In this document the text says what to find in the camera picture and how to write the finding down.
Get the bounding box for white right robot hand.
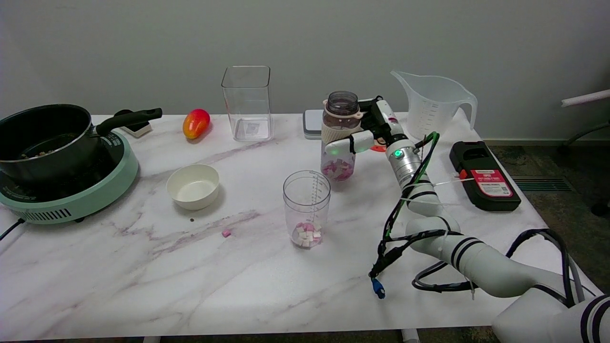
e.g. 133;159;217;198
325;96;409;156

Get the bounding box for smoky clear plastic bottle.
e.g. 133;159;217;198
320;91;364;182

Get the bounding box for translucent plastic measuring jug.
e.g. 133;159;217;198
390;70;478;141

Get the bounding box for small white kitchen scale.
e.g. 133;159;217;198
303;110;325;140

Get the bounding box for long white zip tie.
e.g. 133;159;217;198
399;176;477;206

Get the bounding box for clear measuring blender cup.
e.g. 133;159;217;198
283;170;331;250

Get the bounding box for black box with red label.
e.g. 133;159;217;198
449;141;522;212

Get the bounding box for pink and white cubes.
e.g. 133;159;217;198
292;222;323;249

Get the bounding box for clear square plastic container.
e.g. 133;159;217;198
221;66;274;142

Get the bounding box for red yellow mango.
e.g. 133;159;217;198
183;109;211;140

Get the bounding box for white ceramic bowl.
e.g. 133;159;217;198
166;164;221;211

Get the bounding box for white foam tube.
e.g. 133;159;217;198
561;89;610;107

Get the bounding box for small black and white device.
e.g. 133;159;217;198
114;110;153;139

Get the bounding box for green induction cooker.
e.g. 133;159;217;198
0;130;140;225

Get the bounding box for green robot cable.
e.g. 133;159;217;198
384;131;440;239

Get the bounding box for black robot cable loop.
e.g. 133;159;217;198
412;228;584;307

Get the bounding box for black long-handled pot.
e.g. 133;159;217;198
0;104;163;184

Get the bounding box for black cooker power cord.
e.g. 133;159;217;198
0;218;25;241

